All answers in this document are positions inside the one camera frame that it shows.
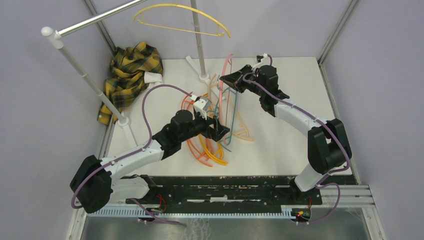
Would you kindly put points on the cream plastic hanger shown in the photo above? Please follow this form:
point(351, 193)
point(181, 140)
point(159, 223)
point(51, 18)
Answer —
point(241, 130)

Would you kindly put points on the amber plastic hanger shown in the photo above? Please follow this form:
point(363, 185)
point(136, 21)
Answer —
point(211, 151)

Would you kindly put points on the orange plastic hanger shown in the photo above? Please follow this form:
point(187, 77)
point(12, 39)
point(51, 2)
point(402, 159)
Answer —
point(195, 152)

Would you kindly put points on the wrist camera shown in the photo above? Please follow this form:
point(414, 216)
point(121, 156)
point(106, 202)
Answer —
point(201, 105)
point(259, 59)

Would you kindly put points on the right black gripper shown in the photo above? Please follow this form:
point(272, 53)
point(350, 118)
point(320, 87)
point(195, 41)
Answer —
point(232, 79)

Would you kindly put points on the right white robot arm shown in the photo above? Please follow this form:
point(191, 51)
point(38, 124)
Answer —
point(328, 147)

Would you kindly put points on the yellow plastic hanger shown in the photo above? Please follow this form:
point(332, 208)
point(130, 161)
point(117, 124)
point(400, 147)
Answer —
point(221, 30)

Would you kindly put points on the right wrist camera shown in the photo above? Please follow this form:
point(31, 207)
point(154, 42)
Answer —
point(259, 59)

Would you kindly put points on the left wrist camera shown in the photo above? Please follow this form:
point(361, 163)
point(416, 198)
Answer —
point(201, 105)

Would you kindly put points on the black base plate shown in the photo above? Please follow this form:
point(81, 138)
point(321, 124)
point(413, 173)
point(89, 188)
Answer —
point(227, 194)

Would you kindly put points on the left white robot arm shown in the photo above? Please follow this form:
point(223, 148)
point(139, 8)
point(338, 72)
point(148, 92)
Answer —
point(94, 183)

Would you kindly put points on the yellow plaid cloth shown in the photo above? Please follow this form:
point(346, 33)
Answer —
point(127, 70)

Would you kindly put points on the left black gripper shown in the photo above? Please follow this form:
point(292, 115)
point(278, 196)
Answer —
point(210, 131)

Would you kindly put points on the teal wire hanger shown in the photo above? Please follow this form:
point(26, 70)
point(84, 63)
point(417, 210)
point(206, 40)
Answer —
point(231, 99)

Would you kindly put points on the pink wire hanger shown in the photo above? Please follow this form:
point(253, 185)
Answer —
point(228, 61)

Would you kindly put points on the white clothes rack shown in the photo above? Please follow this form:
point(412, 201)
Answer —
point(55, 38)

